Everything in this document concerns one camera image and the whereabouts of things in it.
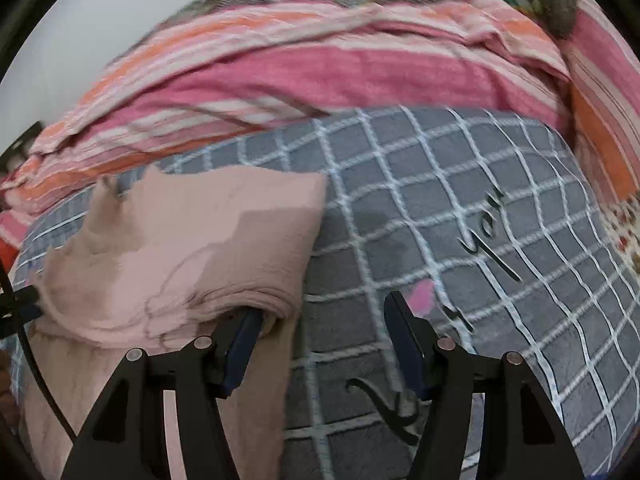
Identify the pink knit sweater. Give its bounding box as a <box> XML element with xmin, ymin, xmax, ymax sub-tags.
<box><xmin>20</xmin><ymin>165</ymin><xmax>328</xmax><ymax>480</ymax></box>

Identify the grey checked blanket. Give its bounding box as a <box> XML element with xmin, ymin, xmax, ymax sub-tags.
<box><xmin>10</xmin><ymin>105</ymin><xmax>631</xmax><ymax>480</ymax></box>

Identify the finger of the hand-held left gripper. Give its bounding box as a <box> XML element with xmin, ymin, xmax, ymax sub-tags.
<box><xmin>0</xmin><ymin>285</ymin><xmax>43</xmax><ymax>341</ymax></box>

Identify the black cable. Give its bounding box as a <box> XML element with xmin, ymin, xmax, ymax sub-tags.
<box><xmin>0</xmin><ymin>265</ymin><xmax>77</xmax><ymax>447</ymax></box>

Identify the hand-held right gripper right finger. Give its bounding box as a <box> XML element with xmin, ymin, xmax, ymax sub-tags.
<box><xmin>382</xmin><ymin>290</ymin><xmax>586</xmax><ymax>480</ymax></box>

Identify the floral bed sheet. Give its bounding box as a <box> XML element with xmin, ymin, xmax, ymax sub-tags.
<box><xmin>600</xmin><ymin>195</ymin><xmax>640</xmax><ymax>276</ymax></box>

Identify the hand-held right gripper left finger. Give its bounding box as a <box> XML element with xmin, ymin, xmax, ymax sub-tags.
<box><xmin>60</xmin><ymin>307</ymin><xmax>265</xmax><ymax>480</ymax></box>

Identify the dark wooden headboard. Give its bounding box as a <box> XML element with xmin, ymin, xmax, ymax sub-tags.
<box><xmin>2</xmin><ymin>120</ymin><xmax>46</xmax><ymax>171</ymax></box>

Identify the pink striped quilt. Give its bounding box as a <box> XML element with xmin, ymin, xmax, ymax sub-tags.
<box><xmin>0</xmin><ymin>0</ymin><xmax>640</xmax><ymax>261</ymax></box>

